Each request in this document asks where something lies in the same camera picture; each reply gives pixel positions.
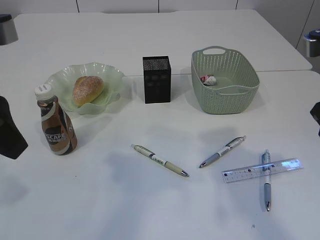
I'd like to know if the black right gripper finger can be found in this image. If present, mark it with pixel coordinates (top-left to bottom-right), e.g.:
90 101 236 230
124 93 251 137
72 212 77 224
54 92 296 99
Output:
310 102 320 126

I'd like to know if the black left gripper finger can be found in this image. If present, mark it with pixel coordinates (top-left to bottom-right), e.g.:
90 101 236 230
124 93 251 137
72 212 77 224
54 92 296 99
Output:
0 96 28 160

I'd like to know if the brown Nescafe coffee bottle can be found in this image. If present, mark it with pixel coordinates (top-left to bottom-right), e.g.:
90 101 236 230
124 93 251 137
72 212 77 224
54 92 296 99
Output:
34 84 78 155

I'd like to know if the sugared bread roll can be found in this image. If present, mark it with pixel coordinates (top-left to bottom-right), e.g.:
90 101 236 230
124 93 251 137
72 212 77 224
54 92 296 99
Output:
72 76 105 107

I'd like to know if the clear plastic ruler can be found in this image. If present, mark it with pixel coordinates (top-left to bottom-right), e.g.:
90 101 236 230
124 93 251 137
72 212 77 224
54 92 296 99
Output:
222 158 304 183

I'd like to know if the grey paper ball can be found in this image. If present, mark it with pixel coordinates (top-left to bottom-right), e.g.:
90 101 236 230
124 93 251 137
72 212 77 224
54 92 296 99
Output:
203 75 218 86

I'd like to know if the pink paper ball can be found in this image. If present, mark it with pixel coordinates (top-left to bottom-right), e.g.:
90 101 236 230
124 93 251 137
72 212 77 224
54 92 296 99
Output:
200 74 212 83

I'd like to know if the cream white ballpoint pen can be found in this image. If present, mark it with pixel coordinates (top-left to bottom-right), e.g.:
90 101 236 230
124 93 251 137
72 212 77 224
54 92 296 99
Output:
131 144 190 178

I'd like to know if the blue white ballpoint pen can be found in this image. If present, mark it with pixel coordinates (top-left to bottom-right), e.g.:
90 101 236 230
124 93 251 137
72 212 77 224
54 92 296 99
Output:
261 149 272 212

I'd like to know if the green wavy glass plate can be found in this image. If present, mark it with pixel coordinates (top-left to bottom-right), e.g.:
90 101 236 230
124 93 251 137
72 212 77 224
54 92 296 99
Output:
46 62 125 115

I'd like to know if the green plastic woven basket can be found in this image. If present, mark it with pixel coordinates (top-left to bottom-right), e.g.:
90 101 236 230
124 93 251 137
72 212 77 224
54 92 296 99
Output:
191 46 260 115

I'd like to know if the grey white ballpoint pen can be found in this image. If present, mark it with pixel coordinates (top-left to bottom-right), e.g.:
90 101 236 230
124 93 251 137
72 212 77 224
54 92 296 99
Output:
199 135 246 169

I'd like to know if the black square pen holder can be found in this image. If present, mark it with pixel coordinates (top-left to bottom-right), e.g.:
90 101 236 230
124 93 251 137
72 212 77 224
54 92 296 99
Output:
142 56 171 104

